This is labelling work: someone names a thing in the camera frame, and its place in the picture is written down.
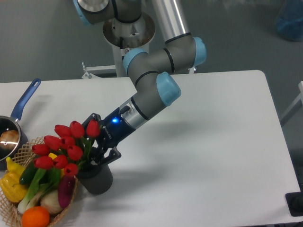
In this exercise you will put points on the blue plastic bag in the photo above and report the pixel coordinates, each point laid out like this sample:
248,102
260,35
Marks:
289,21

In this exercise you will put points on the orange fruit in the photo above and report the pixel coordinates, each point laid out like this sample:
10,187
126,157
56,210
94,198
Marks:
35,217

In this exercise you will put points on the green bok choy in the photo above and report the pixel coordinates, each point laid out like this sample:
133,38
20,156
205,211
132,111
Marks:
43,182

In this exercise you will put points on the bread roll in pan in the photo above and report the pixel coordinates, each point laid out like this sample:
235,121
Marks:
9,140

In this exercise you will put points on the yellow bell pepper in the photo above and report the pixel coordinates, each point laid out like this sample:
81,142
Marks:
9,183

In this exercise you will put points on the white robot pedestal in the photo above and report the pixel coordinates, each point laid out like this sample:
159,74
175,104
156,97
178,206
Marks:
138,34

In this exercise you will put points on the white furniture frame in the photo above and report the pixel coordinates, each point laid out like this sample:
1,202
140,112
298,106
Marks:
293,108

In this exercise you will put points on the blue handled saucepan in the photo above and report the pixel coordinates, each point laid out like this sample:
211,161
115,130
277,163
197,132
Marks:
11,123

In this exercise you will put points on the red tulip bouquet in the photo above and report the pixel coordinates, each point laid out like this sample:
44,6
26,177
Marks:
72,145

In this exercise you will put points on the purple eggplant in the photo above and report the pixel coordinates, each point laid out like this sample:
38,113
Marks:
65,190

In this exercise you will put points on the beige onion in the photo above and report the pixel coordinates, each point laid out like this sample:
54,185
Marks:
51,203

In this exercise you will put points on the green cucumber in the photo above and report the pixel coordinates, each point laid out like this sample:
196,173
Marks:
28,174

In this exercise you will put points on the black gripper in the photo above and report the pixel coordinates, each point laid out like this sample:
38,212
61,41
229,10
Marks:
113,129

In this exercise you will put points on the dark grey ribbed vase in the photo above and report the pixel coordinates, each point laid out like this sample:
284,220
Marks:
96,179

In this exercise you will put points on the yellow fruit piece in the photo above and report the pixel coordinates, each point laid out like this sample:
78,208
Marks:
52,155

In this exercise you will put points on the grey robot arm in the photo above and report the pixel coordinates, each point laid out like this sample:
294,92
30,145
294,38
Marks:
151,75

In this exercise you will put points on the black device at edge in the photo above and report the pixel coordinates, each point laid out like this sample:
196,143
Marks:
295,203

